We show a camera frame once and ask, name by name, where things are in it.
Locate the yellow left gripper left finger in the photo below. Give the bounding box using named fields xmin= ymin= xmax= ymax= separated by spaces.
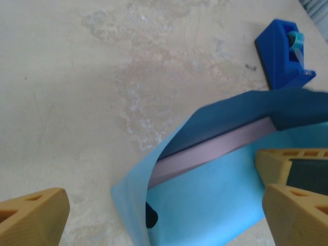
xmin=0 ymin=187 xmax=71 ymax=246

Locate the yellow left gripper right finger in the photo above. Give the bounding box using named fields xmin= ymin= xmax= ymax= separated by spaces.
xmin=261 ymin=183 xmax=328 ymax=246

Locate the pink gift box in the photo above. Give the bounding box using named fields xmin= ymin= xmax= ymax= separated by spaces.
xmin=148 ymin=116 xmax=277 ymax=189

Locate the blue wrapping paper sheet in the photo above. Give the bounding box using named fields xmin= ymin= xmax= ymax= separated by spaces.
xmin=110 ymin=87 xmax=328 ymax=246

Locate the blue tape dispenser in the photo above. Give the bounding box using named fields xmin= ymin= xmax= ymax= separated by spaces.
xmin=254 ymin=19 xmax=317 ymax=90

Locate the teal tape roll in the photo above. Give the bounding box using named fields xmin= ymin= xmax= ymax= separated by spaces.
xmin=286 ymin=31 xmax=305 ymax=50

